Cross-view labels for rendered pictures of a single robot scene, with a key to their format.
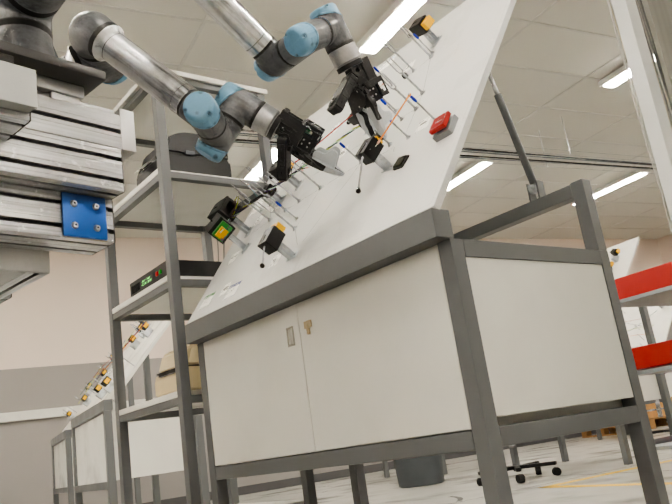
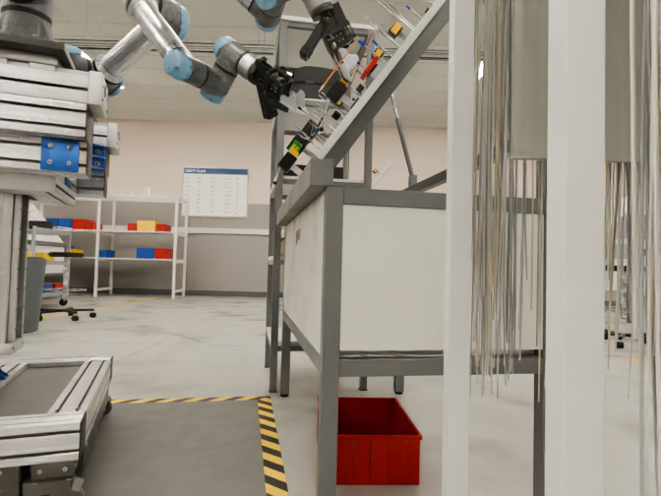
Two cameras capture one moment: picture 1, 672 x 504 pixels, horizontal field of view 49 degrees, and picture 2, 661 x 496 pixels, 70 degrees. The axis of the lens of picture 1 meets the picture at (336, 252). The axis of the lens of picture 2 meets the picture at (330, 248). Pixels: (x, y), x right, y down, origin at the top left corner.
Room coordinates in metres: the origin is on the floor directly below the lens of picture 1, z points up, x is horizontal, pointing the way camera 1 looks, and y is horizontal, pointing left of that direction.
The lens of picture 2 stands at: (0.58, -0.78, 0.62)
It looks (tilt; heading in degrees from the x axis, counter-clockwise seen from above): 2 degrees up; 29
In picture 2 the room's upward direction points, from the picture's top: 1 degrees clockwise
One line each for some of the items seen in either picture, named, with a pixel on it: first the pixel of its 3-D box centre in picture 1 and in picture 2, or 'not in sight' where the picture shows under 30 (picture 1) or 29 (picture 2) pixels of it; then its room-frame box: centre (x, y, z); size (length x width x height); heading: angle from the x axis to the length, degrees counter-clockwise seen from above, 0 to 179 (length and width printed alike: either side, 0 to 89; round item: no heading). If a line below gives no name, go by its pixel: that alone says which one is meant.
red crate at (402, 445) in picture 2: not in sight; (363, 435); (1.98, -0.14, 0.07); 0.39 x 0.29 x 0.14; 32
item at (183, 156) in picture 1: (182, 165); (311, 91); (2.70, 0.55, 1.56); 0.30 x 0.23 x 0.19; 131
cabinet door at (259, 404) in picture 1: (254, 390); (291, 269); (2.19, 0.30, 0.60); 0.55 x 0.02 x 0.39; 39
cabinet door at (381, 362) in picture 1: (372, 357); (309, 270); (1.76, -0.05, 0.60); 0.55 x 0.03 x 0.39; 39
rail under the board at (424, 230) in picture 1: (290, 291); (295, 204); (1.97, 0.14, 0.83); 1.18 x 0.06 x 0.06; 39
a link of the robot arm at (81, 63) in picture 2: not in sight; (65, 65); (1.58, 0.92, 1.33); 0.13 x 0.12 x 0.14; 177
